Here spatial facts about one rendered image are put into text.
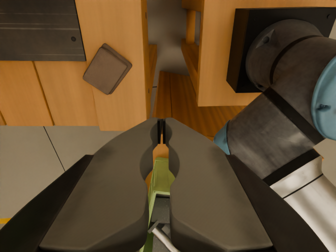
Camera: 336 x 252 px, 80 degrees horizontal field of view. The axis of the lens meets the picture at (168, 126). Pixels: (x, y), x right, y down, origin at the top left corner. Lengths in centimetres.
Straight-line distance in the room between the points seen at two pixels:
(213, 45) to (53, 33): 38
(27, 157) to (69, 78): 165
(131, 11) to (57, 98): 31
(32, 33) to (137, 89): 26
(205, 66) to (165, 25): 86
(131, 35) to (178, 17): 91
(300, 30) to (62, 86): 55
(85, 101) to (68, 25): 19
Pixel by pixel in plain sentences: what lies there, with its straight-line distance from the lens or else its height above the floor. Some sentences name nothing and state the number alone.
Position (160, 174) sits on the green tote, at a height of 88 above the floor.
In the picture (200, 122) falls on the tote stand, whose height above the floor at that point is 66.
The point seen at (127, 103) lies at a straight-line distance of 56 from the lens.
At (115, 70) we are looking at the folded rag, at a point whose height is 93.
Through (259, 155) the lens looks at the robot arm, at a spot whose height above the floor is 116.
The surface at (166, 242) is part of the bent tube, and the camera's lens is 85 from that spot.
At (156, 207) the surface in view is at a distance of 85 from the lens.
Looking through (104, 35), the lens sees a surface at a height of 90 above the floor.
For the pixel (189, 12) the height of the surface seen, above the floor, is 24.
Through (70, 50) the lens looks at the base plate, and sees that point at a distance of 55.
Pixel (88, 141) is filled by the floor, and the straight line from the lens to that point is 184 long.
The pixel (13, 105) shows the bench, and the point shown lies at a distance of 71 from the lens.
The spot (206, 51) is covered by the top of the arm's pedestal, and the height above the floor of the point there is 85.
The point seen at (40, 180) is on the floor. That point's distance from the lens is 235.
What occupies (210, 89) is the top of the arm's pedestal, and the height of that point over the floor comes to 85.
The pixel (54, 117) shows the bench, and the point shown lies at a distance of 67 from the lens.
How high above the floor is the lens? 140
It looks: 59 degrees down
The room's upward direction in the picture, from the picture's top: 179 degrees clockwise
